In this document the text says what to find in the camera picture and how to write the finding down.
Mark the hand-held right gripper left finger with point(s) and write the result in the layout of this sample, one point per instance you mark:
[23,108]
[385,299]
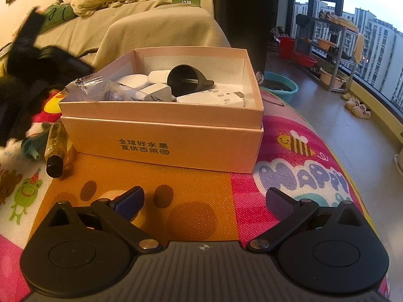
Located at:
[130,203]

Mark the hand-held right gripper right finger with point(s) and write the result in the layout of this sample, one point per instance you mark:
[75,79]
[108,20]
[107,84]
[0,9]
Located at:
[278,201]

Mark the glass bottle with black cap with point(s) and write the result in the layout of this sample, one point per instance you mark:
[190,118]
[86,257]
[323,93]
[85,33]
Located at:
[58,144]

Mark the pink cardboard box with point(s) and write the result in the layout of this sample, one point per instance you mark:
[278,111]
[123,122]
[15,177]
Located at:
[157,132]

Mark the crinkled plastic packet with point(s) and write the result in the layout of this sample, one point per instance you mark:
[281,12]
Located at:
[94,91]

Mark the white power adapter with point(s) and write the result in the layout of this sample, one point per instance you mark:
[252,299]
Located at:
[156,92]

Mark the white round container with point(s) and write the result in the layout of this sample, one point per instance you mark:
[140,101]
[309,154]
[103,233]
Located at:
[133,80]

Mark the white battery charger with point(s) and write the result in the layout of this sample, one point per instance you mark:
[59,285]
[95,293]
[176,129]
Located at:
[211,96]

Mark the white rounded rectangular box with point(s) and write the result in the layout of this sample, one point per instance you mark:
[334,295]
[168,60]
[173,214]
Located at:
[159,77]

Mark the black plastic funnel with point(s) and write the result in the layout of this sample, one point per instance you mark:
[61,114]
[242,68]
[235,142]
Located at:
[182,77]

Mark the teal soft item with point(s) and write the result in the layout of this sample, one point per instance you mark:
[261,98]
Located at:
[33,148]

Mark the colourful cartoon play mat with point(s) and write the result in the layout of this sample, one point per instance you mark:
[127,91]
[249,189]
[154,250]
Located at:
[204,192]

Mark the green plush toy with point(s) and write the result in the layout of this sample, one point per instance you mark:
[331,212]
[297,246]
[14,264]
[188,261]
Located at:
[59,14]

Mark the teal plastic basin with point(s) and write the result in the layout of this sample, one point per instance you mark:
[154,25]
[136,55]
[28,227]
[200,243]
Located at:
[278,86]

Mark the pink flower pot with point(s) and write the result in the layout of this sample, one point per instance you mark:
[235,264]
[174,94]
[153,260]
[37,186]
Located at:
[326,77]
[337,82]

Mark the red plastic basin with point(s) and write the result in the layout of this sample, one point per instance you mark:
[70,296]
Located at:
[305,60]

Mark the beige blanket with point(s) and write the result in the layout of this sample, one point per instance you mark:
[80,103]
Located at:
[151,25]

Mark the red plastic bucket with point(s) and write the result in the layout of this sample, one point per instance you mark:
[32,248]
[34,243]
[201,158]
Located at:
[287,47]

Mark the metal shelf rack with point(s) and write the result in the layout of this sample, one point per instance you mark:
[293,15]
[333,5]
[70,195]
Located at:
[341,53]

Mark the orange plastic basin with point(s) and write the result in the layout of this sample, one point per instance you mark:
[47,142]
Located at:
[327,43]

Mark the yellow towel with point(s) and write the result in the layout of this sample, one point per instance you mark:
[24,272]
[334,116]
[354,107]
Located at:
[359,47]

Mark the green digital clock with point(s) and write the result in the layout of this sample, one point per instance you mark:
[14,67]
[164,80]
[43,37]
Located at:
[186,1]

